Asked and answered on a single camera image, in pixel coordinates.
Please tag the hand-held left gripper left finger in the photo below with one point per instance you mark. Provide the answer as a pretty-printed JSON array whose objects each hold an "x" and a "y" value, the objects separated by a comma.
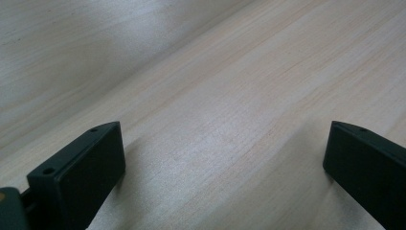
[{"x": 79, "y": 179}]

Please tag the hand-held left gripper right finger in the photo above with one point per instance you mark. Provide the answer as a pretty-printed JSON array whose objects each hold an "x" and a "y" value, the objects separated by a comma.
[{"x": 367, "y": 169}]

